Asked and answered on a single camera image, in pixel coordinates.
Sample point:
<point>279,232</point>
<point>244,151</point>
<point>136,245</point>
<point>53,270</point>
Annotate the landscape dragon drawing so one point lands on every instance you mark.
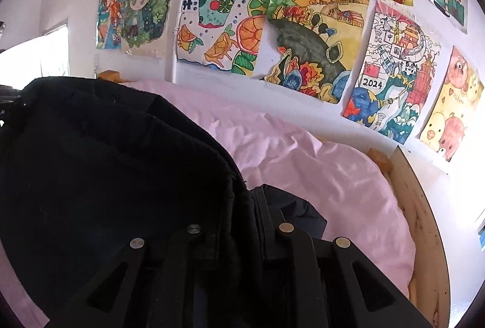
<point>319,42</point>

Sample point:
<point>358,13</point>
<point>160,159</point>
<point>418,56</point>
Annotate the black padded jacket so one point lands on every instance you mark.
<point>87,166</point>

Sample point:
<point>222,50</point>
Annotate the blond anime character drawing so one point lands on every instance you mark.
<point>135,27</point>

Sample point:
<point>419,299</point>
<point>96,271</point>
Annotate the wooden bed frame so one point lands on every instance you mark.
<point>417,217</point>

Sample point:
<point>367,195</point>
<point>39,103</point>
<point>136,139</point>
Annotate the pink pigs chicks drawing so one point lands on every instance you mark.
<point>454,109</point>

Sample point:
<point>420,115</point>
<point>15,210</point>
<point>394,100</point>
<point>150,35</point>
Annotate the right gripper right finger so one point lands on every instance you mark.
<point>309,282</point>

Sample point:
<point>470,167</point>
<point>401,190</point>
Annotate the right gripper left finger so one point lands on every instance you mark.
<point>145,285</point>

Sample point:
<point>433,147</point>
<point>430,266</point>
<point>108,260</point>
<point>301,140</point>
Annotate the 2024 dragon city drawing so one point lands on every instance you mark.
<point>396,77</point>

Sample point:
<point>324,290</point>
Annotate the fruit juice drawing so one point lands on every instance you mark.
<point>224,35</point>

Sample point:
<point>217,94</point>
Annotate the pink bed sheet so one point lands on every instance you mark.
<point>88,165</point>

